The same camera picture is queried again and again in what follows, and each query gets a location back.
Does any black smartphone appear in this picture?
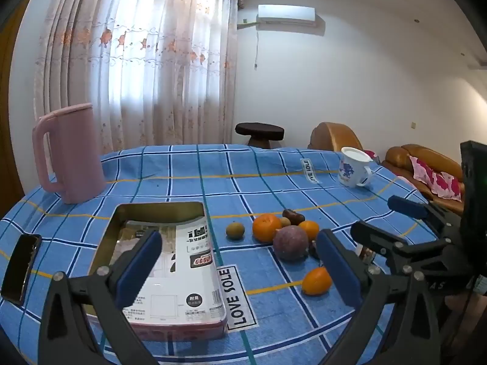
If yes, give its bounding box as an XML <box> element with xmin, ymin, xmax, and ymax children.
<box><xmin>1</xmin><ymin>234</ymin><xmax>42</xmax><ymax>305</ymax></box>

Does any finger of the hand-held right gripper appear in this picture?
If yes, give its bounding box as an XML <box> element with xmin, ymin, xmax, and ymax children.
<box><xmin>350</xmin><ymin>221</ymin><xmax>458</xmax><ymax>275</ymax></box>
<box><xmin>388</xmin><ymin>195</ymin><xmax>463</xmax><ymax>237</ymax></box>

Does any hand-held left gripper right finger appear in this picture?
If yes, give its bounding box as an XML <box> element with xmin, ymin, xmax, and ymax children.
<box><xmin>315</xmin><ymin>229</ymin><xmax>442</xmax><ymax>365</ymax></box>

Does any large orange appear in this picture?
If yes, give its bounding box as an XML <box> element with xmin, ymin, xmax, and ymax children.
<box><xmin>252</xmin><ymin>214</ymin><xmax>283</xmax><ymax>243</ymax></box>

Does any white air conditioner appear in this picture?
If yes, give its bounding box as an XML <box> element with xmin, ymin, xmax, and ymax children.
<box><xmin>256</xmin><ymin>5</ymin><xmax>317</xmax><ymax>28</ymax></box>

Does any brown leather sofa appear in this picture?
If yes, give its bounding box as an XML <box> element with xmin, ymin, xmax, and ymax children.
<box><xmin>381</xmin><ymin>144</ymin><xmax>465</xmax><ymax>202</ymax></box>

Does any green-brown round fruit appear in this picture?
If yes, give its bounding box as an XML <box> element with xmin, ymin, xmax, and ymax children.
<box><xmin>226</xmin><ymin>222</ymin><xmax>245</xmax><ymax>241</ymax></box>

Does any dark round wooden stool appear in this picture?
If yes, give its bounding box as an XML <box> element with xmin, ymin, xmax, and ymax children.
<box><xmin>235</xmin><ymin>122</ymin><xmax>285</xmax><ymax>149</ymax></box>

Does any pink electric kettle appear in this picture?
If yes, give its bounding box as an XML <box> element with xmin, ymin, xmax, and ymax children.
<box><xmin>32</xmin><ymin>103</ymin><xmax>106</xmax><ymax>205</ymax></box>

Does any dark brown date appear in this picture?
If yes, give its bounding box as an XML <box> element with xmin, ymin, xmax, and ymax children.
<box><xmin>282</xmin><ymin>209</ymin><xmax>306</xmax><ymax>226</ymax></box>

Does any blue checked tablecloth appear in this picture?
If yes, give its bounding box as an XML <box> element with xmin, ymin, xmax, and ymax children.
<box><xmin>0</xmin><ymin>144</ymin><xmax>442</xmax><ymax>365</ymax></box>

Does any pink metal tin box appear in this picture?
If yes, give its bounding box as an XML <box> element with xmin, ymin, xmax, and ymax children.
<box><xmin>88</xmin><ymin>201</ymin><xmax>229</xmax><ymax>342</ymax></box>

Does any small mandarin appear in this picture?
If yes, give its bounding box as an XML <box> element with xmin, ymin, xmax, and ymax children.
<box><xmin>298</xmin><ymin>221</ymin><xmax>320</xmax><ymax>242</ymax></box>

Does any small reddish brown fruit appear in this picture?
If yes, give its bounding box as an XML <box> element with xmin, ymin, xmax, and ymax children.
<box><xmin>356</xmin><ymin>245</ymin><xmax>375</xmax><ymax>265</ymax></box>

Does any sheer floral curtain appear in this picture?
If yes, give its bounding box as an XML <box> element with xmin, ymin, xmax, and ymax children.
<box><xmin>34</xmin><ymin>0</ymin><xmax>244</xmax><ymax>153</ymax></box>

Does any white mug with blue print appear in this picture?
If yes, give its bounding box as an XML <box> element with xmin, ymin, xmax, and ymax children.
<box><xmin>338</xmin><ymin>147</ymin><xmax>374</xmax><ymax>189</ymax></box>

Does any wooden wardrobe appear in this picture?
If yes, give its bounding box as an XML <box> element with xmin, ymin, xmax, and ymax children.
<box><xmin>0</xmin><ymin>0</ymin><xmax>35</xmax><ymax>206</ymax></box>

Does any purple passion fruit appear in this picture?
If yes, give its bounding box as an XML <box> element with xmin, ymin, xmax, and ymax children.
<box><xmin>273</xmin><ymin>225</ymin><xmax>309</xmax><ymax>261</ymax></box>

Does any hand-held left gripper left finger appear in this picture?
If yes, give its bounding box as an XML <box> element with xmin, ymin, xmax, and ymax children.
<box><xmin>38</xmin><ymin>230</ymin><xmax>164</xmax><ymax>365</ymax></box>

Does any small oval orange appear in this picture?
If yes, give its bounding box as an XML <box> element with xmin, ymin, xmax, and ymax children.
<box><xmin>302</xmin><ymin>267</ymin><xmax>333</xmax><ymax>296</ymax></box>

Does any brown wooden chair back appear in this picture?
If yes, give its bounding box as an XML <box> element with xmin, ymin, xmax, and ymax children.
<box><xmin>307</xmin><ymin>122</ymin><xmax>366</xmax><ymax>153</ymax></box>

